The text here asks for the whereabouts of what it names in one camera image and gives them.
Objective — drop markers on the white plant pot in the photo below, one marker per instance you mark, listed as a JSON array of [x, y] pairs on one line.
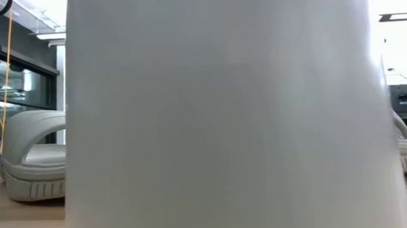
[[226, 127]]

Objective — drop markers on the white ceiling light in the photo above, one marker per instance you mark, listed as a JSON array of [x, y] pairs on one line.
[[51, 36]]

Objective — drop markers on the black framed glass window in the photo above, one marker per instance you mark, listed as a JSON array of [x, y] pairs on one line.
[[25, 87]]

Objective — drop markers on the black ceiling track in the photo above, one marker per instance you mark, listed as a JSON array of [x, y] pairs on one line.
[[383, 18]]

